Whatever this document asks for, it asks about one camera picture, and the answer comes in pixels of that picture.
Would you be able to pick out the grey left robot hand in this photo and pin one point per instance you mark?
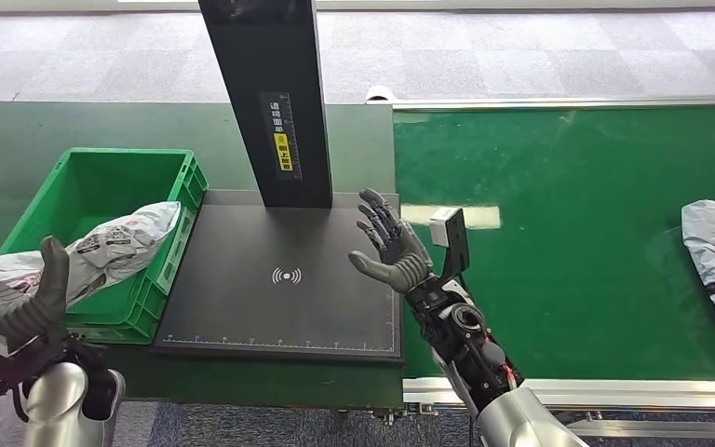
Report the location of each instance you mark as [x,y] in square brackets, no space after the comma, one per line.
[24,314]

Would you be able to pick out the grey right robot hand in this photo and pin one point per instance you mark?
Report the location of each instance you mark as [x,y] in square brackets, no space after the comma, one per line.
[400,259]

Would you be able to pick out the green conveyor belt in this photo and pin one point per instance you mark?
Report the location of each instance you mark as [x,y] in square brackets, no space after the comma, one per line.
[579,216]

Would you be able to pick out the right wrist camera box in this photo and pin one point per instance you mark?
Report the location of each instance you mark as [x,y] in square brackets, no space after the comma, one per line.
[441,225]

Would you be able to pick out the black scanner platform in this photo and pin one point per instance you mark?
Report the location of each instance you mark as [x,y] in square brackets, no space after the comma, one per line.
[240,308]

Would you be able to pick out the green plastic crate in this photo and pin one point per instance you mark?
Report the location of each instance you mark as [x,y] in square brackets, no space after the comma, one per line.
[104,179]

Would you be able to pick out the white package with red print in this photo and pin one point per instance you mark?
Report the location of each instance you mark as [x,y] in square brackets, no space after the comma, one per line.
[117,243]

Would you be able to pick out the black yellow column label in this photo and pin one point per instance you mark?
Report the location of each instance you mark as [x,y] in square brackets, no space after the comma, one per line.
[282,139]

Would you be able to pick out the black scanner column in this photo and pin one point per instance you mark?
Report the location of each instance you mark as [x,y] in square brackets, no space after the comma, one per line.
[271,62]

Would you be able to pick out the dark green table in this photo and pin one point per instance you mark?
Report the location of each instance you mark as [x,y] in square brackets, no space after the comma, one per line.
[24,129]

